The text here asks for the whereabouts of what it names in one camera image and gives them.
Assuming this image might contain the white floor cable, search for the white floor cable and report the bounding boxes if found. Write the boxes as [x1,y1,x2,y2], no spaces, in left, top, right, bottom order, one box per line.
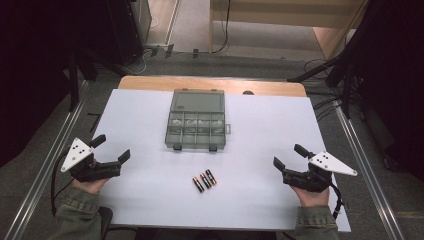
[120,16,162,76]

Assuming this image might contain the person's right hand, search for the person's right hand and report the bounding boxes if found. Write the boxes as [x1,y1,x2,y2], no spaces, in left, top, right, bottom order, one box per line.
[291,185,331,208]

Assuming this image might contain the black tripod stand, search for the black tripod stand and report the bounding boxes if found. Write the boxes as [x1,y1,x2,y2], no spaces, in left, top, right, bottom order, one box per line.
[287,0,384,120]

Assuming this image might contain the grey transparent plastic organizer box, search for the grey transparent plastic organizer box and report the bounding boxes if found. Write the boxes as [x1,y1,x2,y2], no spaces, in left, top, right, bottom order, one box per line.
[164,88,232,153]

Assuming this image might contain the black floor cables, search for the black floor cables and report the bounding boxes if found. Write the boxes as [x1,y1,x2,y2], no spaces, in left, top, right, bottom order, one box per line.
[312,95,344,122]

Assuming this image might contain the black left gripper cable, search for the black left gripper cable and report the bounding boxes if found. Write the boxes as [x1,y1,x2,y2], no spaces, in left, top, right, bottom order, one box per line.
[50,151,75,218]

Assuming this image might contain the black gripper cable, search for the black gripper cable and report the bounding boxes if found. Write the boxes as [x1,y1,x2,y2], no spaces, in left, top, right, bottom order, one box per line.
[329,183,344,221]
[50,151,75,218]

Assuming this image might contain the light wooden desk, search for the light wooden desk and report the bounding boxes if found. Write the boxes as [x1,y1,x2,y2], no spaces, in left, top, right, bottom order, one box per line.
[208,0,369,62]

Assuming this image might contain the black hanging cable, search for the black hanging cable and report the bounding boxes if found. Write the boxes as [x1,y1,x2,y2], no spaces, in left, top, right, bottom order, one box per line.
[212,0,232,55]

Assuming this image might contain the white board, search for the white board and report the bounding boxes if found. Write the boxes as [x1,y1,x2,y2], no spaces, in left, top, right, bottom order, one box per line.
[94,88,352,233]

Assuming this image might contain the black chair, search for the black chair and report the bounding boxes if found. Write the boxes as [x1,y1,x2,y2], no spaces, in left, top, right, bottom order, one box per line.
[98,205,139,240]

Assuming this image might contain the black cabinet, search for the black cabinet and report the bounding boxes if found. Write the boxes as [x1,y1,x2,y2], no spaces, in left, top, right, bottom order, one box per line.
[106,0,153,67]

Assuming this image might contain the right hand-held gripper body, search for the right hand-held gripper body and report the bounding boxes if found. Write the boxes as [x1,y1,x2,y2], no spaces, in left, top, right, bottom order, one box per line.
[282,150,358,194]

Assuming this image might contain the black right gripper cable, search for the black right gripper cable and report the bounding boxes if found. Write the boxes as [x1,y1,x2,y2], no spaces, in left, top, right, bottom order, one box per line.
[329,183,344,221]

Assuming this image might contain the aluminium rail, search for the aluminium rail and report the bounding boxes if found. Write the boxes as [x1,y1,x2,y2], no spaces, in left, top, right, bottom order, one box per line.
[3,79,90,240]
[333,99,406,240]

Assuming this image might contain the person's left hand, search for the person's left hand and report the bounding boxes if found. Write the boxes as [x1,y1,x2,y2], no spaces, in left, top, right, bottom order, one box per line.
[71,178,111,195]

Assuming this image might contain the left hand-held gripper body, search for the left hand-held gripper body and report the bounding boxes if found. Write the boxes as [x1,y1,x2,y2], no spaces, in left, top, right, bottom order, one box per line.
[60,137,123,183]

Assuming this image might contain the wooden table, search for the wooden table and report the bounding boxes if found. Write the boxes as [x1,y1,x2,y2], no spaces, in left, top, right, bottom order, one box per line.
[118,75,308,98]

